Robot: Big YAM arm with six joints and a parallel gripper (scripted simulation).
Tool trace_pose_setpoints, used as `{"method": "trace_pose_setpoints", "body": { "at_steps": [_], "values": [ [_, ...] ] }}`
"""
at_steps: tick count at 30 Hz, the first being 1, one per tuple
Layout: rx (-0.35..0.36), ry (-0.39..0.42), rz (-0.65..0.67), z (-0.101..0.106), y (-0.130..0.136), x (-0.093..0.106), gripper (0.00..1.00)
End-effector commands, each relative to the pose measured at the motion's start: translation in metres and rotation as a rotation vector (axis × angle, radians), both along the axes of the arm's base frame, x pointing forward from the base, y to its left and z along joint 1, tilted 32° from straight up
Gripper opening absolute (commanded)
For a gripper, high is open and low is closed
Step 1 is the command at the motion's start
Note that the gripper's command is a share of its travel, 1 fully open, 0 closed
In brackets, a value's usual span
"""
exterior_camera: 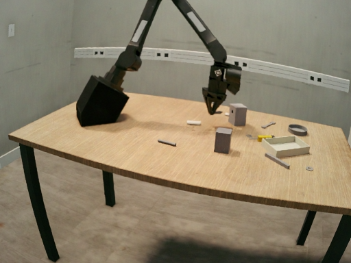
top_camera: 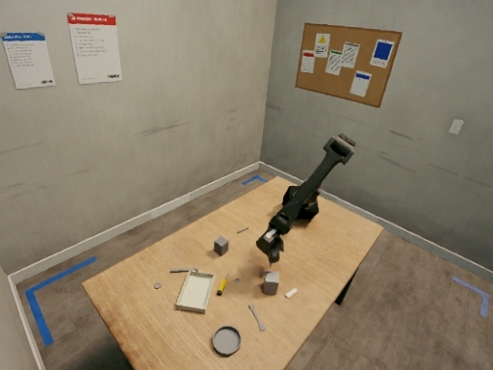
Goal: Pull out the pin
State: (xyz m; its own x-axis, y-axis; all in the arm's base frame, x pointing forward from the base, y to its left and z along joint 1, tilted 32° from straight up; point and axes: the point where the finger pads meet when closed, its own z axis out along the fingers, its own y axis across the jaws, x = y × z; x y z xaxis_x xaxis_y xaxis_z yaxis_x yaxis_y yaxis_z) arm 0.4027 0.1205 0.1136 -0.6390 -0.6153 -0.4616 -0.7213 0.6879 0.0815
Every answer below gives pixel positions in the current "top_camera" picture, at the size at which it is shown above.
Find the beige open shallow tray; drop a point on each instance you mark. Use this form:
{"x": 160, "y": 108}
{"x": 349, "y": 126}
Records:
{"x": 196, "y": 291}

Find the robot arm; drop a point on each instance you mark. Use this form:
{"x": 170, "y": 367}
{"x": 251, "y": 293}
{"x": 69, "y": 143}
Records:
{"x": 279, "y": 223}

